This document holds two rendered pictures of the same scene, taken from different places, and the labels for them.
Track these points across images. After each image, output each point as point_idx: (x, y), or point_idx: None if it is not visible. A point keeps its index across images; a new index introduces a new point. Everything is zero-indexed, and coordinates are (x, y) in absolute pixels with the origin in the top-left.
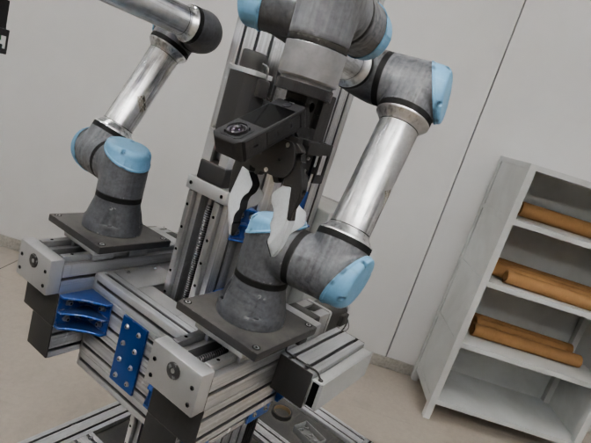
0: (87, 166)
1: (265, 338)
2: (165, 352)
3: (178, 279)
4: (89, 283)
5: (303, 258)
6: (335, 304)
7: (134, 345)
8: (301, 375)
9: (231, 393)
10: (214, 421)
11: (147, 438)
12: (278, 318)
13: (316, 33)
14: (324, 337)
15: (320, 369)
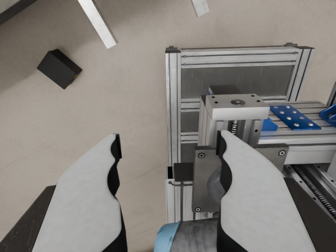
0: None
1: (205, 169)
2: (253, 106)
3: (318, 180)
4: None
5: (211, 246)
6: (164, 224)
7: (292, 120)
8: (182, 176)
9: (204, 131)
10: (201, 114)
11: (231, 88)
12: (210, 191)
13: None
14: (195, 217)
15: (175, 189)
